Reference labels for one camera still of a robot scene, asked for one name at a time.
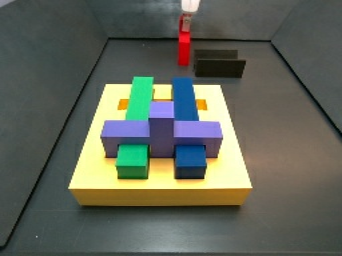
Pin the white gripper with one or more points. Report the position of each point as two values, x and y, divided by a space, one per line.
189 7

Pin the red wooden block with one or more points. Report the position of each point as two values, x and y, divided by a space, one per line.
183 44

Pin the yellow wooden board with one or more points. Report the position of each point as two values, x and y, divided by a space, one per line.
95 185

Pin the purple wooden block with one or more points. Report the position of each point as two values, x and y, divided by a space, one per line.
160 133

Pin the blue wooden bar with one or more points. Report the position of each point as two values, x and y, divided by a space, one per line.
189 153

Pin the green wooden bar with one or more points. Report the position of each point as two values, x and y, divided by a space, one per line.
132 153

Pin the black angle bracket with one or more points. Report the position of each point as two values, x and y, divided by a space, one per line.
218 63

